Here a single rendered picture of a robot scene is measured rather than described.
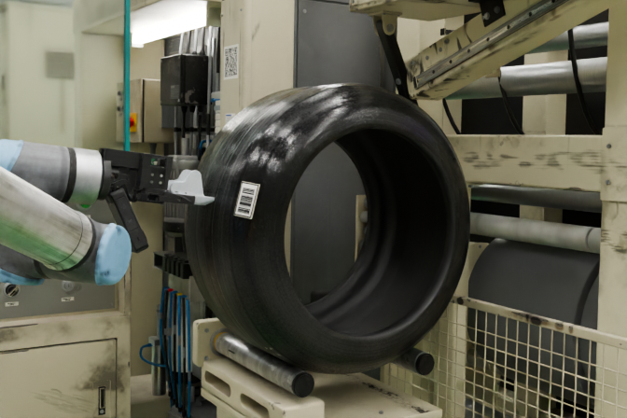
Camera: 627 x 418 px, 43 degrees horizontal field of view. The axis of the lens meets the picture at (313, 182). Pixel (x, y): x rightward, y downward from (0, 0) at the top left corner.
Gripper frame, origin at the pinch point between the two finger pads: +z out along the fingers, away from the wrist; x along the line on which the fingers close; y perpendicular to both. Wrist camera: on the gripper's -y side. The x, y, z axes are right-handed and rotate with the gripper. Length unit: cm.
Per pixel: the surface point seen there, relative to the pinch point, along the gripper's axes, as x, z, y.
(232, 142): 1.8, 4.6, 11.4
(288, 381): -8.7, 16.3, -30.0
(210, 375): 23.8, 16.5, -37.5
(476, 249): 45, 109, -7
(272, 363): -1.2, 17.0, -28.7
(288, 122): -8.7, 9.8, 15.7
